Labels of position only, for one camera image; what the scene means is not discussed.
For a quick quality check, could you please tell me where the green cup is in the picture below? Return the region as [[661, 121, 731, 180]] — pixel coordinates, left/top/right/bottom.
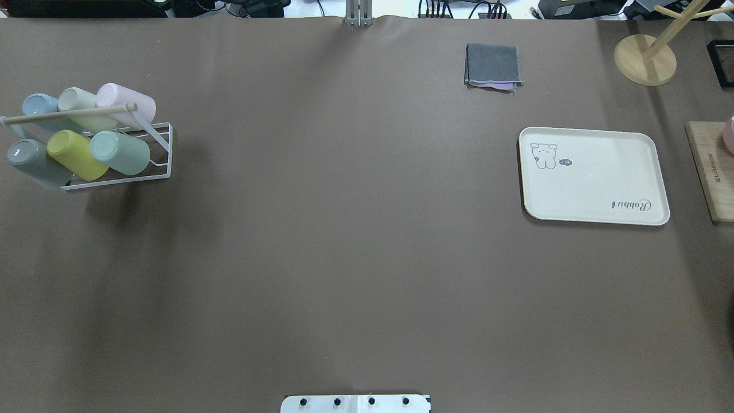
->
[[90, 131, 150, 176]]

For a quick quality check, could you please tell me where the cream rabbit tray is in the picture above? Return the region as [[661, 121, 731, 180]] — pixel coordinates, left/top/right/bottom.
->
[[517, 127, 670, 227]]

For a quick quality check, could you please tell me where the pink cup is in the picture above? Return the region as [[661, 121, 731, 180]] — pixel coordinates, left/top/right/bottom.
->
[[95, 83, 157, 131]]

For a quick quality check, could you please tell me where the yellow cup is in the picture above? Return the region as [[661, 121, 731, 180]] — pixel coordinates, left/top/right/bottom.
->
[[46, 129, 108, 181]]

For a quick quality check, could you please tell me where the cream cup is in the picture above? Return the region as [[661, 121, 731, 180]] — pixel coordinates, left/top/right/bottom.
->
[[57, 87, 118, 134]]

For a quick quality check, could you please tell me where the grey cup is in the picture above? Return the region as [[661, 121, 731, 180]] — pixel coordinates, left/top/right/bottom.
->
[[7, 139, 73, 189]]

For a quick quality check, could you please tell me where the light blue cup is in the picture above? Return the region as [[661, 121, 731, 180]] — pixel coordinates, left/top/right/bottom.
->
[[21, 92, 83, 134]]

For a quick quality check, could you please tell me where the folded grey cloth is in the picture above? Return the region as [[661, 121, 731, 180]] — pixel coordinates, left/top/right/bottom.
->
[[464, 42, 523, 92]]

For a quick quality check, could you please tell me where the wooden mug tree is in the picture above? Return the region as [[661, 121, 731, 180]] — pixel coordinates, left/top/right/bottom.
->
[[613, 1, 733, 87]]

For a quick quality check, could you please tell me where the wooden cutting board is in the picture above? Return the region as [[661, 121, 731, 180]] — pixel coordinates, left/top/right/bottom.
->
[[686, 118, 733, 223]]

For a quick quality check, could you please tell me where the aluminium frame post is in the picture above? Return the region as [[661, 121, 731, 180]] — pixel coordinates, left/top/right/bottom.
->
[[344, 0, 374, 27]]

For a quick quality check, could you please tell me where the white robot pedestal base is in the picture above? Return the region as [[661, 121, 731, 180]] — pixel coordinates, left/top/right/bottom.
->
[[280, 394, 432, 412]]

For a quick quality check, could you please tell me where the white wire cup rack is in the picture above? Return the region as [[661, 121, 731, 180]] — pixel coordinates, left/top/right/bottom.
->
[[1, 103, 174, 191]]

